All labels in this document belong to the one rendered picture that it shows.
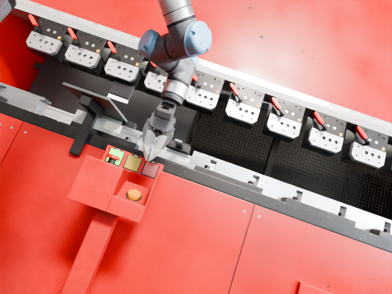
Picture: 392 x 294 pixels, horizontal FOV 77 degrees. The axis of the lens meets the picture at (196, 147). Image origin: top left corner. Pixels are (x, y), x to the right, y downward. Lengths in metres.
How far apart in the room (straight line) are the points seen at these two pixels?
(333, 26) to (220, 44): 0.59
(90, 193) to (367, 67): 1.35
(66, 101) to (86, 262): 1.33
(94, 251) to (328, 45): 1.34
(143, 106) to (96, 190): 1.12
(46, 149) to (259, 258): 0.91
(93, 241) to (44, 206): 0.38
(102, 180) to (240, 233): 0.55
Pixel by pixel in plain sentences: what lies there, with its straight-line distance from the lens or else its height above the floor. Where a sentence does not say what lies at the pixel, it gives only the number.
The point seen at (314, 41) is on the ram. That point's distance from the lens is 1.46.
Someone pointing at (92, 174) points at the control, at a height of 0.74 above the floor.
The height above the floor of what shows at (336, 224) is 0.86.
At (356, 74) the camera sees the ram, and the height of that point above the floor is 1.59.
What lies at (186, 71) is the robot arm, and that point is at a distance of 0.79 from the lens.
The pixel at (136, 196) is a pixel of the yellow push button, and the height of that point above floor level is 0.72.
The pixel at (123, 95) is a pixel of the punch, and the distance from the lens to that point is 1.24.
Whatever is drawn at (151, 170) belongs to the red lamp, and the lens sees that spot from 0.84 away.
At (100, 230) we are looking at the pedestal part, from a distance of 0.77.
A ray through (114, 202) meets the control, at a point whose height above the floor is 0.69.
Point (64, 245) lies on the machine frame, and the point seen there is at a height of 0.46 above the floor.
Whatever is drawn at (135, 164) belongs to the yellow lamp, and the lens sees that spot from 0.85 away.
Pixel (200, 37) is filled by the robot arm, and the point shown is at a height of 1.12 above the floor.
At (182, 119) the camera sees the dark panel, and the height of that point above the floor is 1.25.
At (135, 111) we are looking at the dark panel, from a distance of 1.75.
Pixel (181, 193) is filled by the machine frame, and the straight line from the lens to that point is 0.97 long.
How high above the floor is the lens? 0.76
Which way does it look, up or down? 12 degrees up
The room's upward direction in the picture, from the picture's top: 20 degrees clockwise
